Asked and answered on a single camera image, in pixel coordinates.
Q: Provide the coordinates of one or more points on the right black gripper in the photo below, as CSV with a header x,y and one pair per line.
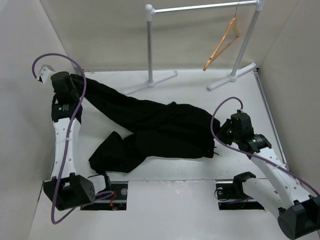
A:
x,y
227,124

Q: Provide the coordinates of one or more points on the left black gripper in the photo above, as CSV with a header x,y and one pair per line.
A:
x,y
80,82

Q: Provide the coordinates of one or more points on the black trousers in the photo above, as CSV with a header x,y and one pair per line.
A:
x,y
157,130

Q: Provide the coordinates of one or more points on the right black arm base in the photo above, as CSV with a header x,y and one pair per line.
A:
x,y
229,200

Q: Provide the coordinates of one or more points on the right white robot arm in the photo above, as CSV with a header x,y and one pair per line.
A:
x,y
295,209

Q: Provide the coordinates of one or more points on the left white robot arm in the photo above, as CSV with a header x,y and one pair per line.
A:
x,y
67,188

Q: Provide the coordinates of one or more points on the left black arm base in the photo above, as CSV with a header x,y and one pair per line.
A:
x,y
117,201

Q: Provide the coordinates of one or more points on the wooden clothes hanger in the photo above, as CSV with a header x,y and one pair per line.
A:
x,y
221,46

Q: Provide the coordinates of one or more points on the right metal table rail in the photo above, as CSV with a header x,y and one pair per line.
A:
x,y
270,117

